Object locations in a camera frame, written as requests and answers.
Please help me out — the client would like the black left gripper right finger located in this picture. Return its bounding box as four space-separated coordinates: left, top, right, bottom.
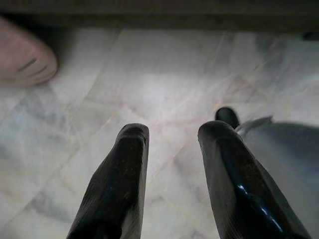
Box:
197 120 312 239

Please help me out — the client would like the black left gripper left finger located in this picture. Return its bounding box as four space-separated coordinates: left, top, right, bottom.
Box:
67 123 150 239

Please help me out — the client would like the dark brown fabric sofa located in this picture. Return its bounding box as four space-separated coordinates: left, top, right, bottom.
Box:
0 0 319 42

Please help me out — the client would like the silver robot left leg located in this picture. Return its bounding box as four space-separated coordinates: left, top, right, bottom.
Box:
234 115 319 239

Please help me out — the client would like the black robot left foot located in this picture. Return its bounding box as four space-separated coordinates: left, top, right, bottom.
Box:
215 107 240 130

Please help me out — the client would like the person's bare foot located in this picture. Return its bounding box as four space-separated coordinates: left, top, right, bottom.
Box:
0 16 59 87

